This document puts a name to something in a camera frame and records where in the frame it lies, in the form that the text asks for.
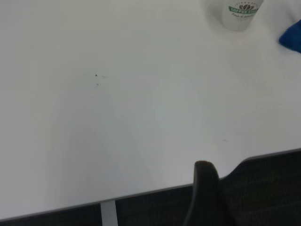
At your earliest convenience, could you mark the blue microfiber cloth black trim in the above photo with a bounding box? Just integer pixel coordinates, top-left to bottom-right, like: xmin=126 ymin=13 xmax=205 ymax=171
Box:
xmin=278 ymin=18 xmax=301 ymax=54

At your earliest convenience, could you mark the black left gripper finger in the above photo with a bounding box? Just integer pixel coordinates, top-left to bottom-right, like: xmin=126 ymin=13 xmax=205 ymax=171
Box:
xmin=182 ymin=160 xmax=232 ymax=226

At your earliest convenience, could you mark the white table leg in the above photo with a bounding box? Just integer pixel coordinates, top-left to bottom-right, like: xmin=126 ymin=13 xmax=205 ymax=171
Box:
xmin=100 ymin=199 xmax=118 ymax=226

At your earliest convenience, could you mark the white paper coffee cup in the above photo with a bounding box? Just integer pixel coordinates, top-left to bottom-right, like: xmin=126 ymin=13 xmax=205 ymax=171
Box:
xmin=203 ymin=0 xmax=264 ymax=32

